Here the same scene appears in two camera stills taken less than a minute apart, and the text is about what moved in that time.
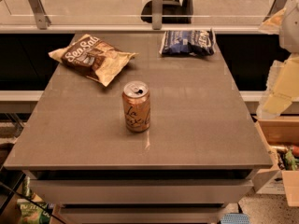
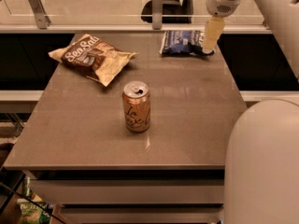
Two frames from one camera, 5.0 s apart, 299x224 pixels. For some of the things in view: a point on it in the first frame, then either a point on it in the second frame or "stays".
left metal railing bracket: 42,20 stays
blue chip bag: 189,42 stays
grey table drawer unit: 142,196 stays
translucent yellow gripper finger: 282,89 -> 220,2
